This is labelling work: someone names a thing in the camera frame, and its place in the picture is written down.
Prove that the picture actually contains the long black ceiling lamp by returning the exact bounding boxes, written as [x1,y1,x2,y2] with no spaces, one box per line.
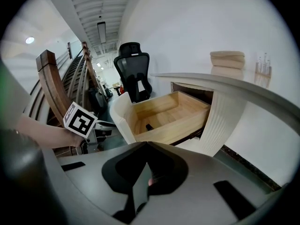
[97,21,107,44]

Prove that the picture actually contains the large white-fronted wooden drawer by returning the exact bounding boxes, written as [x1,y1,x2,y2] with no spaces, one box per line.
[109,90,212,146]

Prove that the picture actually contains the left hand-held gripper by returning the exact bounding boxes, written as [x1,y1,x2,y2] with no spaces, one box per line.
[63,101,116,155]

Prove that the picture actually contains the black office chair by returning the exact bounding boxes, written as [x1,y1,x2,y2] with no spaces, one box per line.
[113,42,153,103]

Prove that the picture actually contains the dark wooden staircase railing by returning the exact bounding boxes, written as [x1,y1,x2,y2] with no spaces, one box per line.
[22,41,106,158]

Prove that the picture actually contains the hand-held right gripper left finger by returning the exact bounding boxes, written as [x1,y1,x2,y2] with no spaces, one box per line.
[57,141,151,225]

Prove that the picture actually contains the white vanity desk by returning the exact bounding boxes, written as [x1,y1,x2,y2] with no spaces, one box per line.
[150,72,300,158]

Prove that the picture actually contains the person's left forearm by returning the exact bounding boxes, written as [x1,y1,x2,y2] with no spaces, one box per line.
[15,114,84,149]

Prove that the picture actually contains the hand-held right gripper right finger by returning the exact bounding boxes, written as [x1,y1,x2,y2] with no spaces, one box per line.
[130,141,273,225]

